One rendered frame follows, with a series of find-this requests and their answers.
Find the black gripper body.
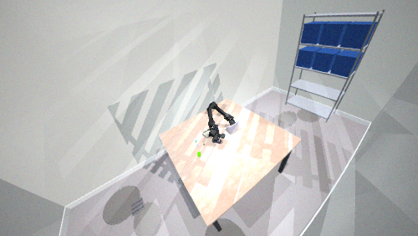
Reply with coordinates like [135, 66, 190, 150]
[216, 132, 226, 139]

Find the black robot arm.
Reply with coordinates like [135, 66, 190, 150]
[207, 101, 236, 141]

